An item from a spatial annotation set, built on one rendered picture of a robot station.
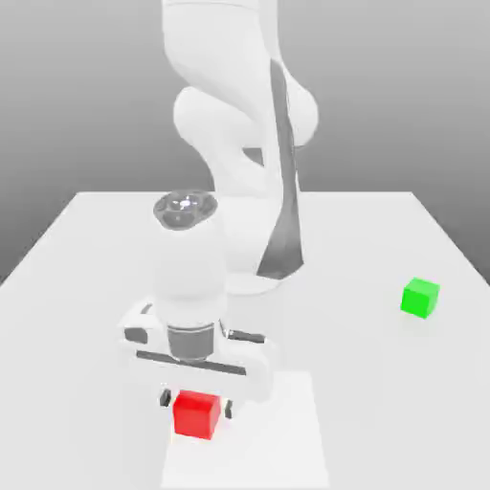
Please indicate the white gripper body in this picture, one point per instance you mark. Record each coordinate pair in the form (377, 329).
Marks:
(252, 377)

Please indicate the small green cube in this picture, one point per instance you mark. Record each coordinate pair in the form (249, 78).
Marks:
(419, 298)

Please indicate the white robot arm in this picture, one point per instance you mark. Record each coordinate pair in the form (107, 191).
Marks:
(214, 115)

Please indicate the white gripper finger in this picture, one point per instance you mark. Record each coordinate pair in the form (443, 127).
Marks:
(165, 398)
(229, 409)

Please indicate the small red cube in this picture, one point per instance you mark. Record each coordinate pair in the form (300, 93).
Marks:
(195, 415)

